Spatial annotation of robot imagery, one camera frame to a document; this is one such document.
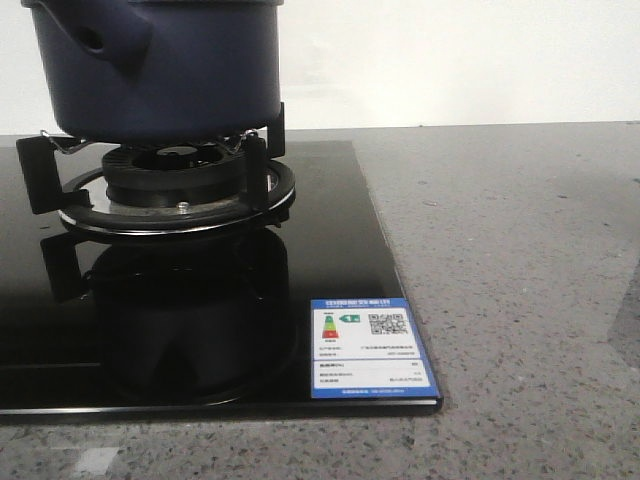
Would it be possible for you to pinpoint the dark blue cooking pot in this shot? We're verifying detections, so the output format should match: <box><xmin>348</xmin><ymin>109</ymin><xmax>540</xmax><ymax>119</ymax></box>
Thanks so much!
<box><xmin>27</xmin><ymin>1</ymin><xmax>281</xmax><ymax>144</ymax></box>

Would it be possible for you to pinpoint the black pot support grate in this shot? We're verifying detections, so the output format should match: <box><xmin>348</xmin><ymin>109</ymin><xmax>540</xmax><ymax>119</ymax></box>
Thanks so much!
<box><xmin>16</xmin><ymin>114</ymin><xmax>296</xmax><ymax>237</ymax></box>

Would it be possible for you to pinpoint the black glass gas stove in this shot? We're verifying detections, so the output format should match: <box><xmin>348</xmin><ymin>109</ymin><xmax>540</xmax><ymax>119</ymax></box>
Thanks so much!
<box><xmin>1</xmin><ymin>141</ymin><xmax>443</xmax><ymax>424</ymax></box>

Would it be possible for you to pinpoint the blue energy label sticker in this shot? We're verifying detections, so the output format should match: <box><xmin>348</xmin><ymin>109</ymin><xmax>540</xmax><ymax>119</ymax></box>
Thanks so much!
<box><xmin>310</xmin><ymin>298</ymin><xmax>440</xmax><ymax>400</ymax></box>

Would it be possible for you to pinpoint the black round gas burner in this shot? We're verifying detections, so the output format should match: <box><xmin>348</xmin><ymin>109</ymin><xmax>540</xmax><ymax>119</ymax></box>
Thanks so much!
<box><xmin>102</xmin><ymin>145</ymin><xmax>246</xmax><ymax>207</ymax></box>

